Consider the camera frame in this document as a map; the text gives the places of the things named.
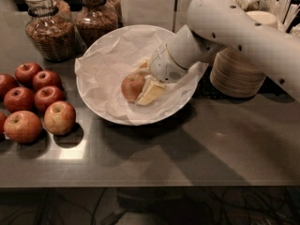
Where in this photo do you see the yellow-red apple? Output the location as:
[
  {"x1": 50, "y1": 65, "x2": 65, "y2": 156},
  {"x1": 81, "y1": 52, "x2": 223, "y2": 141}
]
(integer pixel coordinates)
[
  {"x1": 44, "y1": 101, "x2": 76, "y2": 136},
  {"x1": 121, "y1": 73, "x2": 145, "y2": 103},
  {"x1": 4, "y1": 111, "x2": 43, "y2": 143}
]

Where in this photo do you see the paper bowl stack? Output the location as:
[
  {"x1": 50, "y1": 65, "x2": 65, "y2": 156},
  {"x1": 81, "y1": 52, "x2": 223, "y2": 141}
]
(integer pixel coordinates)
[
  {"x1": 210, "y1": 48, "x2": 266, "y2": 98},
  {"x1": 202, "y1": 50, "x2": 218, "y2": 65}
]

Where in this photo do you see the paper bowl stack front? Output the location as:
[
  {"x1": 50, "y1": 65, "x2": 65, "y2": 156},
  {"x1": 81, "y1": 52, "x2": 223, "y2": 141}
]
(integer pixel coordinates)
[{"x1": 210, "y1": 48, "x2": 266, "y2": 98}]

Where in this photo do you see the red apple far left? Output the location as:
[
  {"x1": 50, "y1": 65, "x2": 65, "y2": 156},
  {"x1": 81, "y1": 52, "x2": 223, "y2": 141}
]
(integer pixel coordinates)
[{"x1": 0, "y1": 73, "x2": 19, "y2": 99}]

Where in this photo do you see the white plastic cutlery bundle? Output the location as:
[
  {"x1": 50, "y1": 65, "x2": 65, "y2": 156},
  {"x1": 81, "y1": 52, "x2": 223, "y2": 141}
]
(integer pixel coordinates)
[{"x1": 236, "y1": 0, "x2": 300, "y2": 32}]

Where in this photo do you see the red apple at left edge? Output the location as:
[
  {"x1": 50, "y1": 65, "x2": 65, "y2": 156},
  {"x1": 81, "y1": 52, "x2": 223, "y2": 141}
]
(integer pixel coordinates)
[{"x1": 0, "y1": 112, "x2": 7, "y2": 141}]

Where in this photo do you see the red apple back left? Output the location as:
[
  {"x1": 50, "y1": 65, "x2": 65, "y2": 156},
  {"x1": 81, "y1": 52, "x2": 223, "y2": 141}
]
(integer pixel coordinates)
[{"x1": 15, "y1": 62, "x2": 42, "y2": 86}]

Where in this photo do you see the glass granola jar left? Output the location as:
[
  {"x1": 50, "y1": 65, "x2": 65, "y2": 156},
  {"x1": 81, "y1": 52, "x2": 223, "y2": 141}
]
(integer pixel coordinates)
[{"x1": 24, "y1": 0, "x2": 75, "y2": 62}]

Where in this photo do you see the glass granola jar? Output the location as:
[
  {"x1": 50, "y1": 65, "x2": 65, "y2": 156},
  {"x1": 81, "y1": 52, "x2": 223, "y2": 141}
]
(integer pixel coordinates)
[
  {"x1": 24, "y1": 0, "x2": 75, "y2": 62},
  {"x1": 75, "y1": 0, "x2": 118, "y2": 47}
]

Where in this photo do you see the red apple middle left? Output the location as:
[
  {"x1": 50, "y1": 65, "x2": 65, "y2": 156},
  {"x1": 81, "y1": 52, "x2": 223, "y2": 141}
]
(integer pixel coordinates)
[{"x1": 4, "y1": 87, "x2": 35, "y2": 113}]

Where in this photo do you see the glass granola jar right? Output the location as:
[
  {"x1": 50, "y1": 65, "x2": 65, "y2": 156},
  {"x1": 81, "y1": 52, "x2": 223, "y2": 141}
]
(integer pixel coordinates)
[{"x1": 75, "y1": 0, "x2": 118, "y2": 47}]

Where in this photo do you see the white paper sign left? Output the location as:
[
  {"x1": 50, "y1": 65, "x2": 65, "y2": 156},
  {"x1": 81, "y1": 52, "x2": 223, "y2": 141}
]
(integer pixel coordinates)
[{"x1": 121, "y1": 0, "x2": 174, "y2": 31}]

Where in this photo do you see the paper bowl stack back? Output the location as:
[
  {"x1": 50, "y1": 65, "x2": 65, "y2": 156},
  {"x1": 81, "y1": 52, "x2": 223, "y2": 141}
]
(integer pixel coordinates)
[{"x1": 202, "y1": 50, "x2": 218, "y2": 65}]

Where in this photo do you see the red apple back right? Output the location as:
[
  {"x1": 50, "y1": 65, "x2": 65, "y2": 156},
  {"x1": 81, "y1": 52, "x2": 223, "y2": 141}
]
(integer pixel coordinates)
[{"x1": 32, "y1": 70, "x2": 62, "y2": 91}]

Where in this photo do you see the red apple middle right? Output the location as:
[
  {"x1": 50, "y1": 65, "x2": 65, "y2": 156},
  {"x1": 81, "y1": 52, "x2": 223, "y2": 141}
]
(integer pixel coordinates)
[{"x1": 34, "y1": 85, "x2": 65, "y2": 113}]

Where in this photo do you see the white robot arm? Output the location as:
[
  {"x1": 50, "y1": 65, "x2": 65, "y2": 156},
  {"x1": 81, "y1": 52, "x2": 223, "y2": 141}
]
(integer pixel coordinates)
[{"x1": 148, "y1": 0, "x2": 300, "y2": 101}]

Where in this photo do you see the white crumpled paper liner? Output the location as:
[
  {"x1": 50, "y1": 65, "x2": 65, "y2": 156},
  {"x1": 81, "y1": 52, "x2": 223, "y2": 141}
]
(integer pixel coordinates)
[{"x1": 74, "y1": 26, "x2": 209, "y2": 126}]

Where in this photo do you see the white bowl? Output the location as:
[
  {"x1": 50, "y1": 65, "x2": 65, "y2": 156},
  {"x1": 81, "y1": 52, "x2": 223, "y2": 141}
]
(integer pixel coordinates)
[{"x1": 76, "y1": 24, "x2": 200, "y2": 127}]

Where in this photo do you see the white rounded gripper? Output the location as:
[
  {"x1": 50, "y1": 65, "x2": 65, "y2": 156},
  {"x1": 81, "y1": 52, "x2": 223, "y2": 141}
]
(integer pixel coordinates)
[{"x1": 135, "y1": 44, "x2": 188, "y2": 106}]

